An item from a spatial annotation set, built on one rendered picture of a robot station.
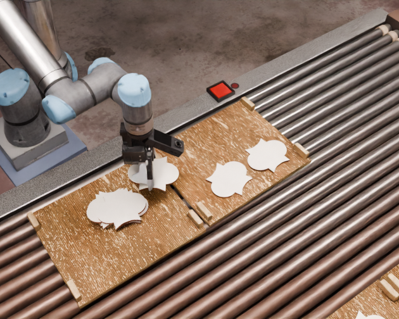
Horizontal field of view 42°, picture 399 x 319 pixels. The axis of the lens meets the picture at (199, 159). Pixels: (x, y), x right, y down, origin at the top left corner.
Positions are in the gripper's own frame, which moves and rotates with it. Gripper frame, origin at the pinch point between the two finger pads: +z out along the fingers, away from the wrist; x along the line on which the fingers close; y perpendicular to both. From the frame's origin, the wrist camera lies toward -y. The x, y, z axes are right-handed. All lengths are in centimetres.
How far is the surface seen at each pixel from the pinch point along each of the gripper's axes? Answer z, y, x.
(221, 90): 12, -22, -47
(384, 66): 13, -84, -60
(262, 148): 10.1, -33.8, -17.5
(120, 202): 7.9, 10.2, 4.6
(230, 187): 10.1, -22.7, -1.9
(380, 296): 10, -61, 34
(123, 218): 7.9, 8.8, 10.2
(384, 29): 12, -89, -82
